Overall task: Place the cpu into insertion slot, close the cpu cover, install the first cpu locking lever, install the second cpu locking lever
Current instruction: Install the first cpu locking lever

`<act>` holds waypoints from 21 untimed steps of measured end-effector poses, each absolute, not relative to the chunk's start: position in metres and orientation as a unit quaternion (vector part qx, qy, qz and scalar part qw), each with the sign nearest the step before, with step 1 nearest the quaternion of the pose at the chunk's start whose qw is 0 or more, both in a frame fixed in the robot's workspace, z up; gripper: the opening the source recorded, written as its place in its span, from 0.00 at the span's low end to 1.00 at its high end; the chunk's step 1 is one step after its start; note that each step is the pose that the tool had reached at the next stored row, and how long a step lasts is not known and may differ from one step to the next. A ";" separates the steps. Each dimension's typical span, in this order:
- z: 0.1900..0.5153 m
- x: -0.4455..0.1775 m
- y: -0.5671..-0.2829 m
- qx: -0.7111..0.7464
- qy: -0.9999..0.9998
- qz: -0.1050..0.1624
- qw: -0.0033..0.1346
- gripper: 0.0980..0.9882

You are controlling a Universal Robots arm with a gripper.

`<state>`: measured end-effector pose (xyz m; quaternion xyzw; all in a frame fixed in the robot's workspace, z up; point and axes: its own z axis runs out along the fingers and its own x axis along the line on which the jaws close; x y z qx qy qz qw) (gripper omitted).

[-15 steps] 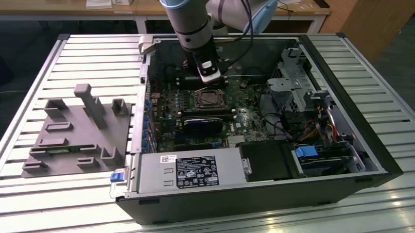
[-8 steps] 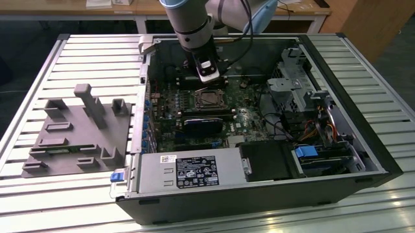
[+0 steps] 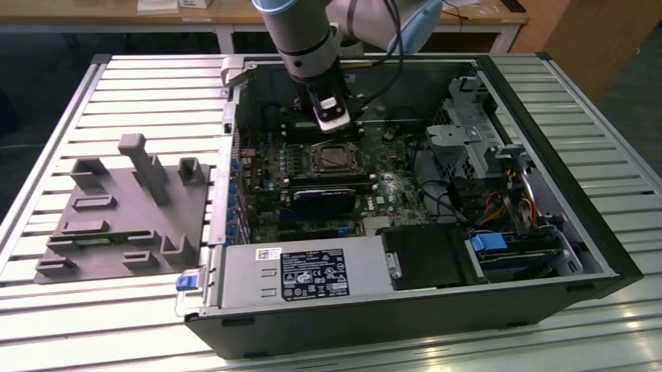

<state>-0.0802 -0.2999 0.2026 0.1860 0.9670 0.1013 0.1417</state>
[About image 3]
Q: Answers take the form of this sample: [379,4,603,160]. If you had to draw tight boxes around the CPU socket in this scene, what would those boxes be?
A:
[308,141,361,174]

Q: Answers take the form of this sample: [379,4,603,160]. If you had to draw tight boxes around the black drive bay cover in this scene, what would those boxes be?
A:
[379,226,471,291]

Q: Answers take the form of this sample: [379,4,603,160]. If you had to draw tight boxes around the green motherboard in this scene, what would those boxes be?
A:
[231,118,440,246]

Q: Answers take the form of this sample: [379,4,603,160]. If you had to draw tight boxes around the silver perforated drive cage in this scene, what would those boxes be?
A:
[424,76,522,180]

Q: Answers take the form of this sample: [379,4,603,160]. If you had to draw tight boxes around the black graphics card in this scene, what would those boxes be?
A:
[289,188,359,214]

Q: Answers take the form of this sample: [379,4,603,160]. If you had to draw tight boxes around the grey case latch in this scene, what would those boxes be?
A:
[219,55,260,89]

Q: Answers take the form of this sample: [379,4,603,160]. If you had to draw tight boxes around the silver chipset heatsink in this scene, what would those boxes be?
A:
[363,215,395,234]

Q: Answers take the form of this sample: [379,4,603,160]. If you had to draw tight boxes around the hard disk in blue carrier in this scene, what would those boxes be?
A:
[463,231,564,284]

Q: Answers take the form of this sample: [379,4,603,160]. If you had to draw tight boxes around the silver power supply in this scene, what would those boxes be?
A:
[204,236,397,311]

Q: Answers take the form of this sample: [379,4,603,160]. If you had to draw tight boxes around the grey parts rack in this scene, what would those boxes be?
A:
[30,133,217,287]

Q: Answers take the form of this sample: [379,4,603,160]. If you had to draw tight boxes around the wooden cabinet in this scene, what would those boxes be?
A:
[542,0,662,102]

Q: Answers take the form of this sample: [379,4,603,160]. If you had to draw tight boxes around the green RAM stick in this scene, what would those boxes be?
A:
[70,230,154,246]

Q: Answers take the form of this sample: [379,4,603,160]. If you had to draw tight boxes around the blue plastic latch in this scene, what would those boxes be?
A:
[175,273,201,292]

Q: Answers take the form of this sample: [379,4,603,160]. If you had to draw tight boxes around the black open PC case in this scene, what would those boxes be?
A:
[183,51,646,360]

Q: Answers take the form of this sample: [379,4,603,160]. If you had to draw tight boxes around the wooden desk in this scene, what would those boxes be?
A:
[0,0,530,55]

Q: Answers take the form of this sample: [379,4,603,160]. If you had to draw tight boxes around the white wrist camera with mount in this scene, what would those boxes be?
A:
[304,77,353,135]

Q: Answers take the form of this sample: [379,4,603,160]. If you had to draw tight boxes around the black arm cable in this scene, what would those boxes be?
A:
[360,0,407,112]

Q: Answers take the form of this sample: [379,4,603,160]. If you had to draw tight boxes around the yellow orange power wires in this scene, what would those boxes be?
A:
[475,189,539,229]

